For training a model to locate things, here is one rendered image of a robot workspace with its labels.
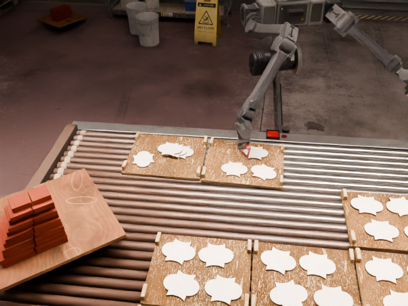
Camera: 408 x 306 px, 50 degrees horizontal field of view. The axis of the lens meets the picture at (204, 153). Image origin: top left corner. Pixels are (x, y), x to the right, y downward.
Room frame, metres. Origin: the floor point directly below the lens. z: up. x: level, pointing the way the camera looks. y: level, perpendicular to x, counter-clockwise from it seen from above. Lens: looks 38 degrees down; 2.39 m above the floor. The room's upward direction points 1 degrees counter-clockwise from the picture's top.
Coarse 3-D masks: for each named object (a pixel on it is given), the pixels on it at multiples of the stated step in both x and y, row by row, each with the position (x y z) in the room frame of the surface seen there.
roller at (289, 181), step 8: (72, 168) 1.81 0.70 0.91; (80, 168) 1.80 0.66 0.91; (88, 168) 1.80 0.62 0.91; (96, 168) 1.79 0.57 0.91; (104, 168) 1.79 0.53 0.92; (112, 168) 1.79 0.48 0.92; (120, 168) 1.78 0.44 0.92; (200, 176) 1.72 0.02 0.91; (288, 184) 1.66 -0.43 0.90; (296, 184) 1.66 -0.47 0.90; (304, 184) 1.65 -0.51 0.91; (312, 184) 1.65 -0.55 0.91; (320, 184) 1.64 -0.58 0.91; (328, 184) 1.64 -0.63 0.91; (336, 184) 1.64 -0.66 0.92; (344, 184) 1.64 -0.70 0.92; (352, 184) 1.63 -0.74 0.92; (360, 184) 1.63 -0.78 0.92; (368, 184) 1.63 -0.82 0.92; (376, 184) 1.63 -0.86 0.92
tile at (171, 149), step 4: (164, 144) 1.93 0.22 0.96; (168, 144) 1.93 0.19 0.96; (172, 144) 1.93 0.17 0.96; (176, 144) 1.93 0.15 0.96; (160, 148) 1.90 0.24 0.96; (164, 148) 1.90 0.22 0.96; (168, 148) 1.90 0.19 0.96; (172, 148) 1.90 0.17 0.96; (176, 148) 1.89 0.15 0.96; (180, 148) 1.89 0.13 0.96; (160, 152) 1.87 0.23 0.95; (164, 152) 1.86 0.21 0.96; (168, 152) 1.86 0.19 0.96; (172, 152) 1.86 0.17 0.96; (176, 152) 1.86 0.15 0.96; (180, 152) 1.86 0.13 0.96; (172, 156) 1.83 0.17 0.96
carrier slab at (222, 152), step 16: (224, 144) 1.96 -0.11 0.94; (256, 144) 1.95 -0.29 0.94; (208, 160) 1.82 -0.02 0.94; (224, 160) 1.82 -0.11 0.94; (240, 160) 1.81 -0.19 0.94; (256, 160) 1.81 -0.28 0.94; (272, 160) 1.81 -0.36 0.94; (208, 176) 1.69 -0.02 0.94; (224, 176) 1.69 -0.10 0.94; (240, 176) 1.69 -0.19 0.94
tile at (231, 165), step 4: (228, 164) 1.77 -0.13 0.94; (232, 164) 1.77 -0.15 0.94; (236, 164) 1.77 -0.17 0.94; (240, 164) 1.77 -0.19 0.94; (224, 168) 1.74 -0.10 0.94; (228, 168) 1.74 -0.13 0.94; (232, 168) 1.74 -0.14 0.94; (236, 168) 1.74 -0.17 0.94; (240, 168) 1.74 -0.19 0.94; (244, 168) 1.74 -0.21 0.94; (224, 172) 1.72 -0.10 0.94; (228, 172) 1.71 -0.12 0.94; (232, 172) 1.71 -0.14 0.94; (236, 172) 1.71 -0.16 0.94; (240, 172) 1.70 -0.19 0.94; (244, 172) 1.70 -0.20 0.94; (236, 176) 1.69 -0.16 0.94
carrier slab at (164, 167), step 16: (144, 144) 1.97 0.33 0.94; (160, 144) 1.97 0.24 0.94; (192, 144) 1.96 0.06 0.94; (128, 160) 1.83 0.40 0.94; (160, 160) 1.82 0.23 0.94; (176, 160) 1.82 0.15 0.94; (192, 160) 1.82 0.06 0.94; (144, 176) 1.71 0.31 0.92; (160, 176) 1.70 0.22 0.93; (176, 176) 1.69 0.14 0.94; (192, 176) 1.69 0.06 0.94
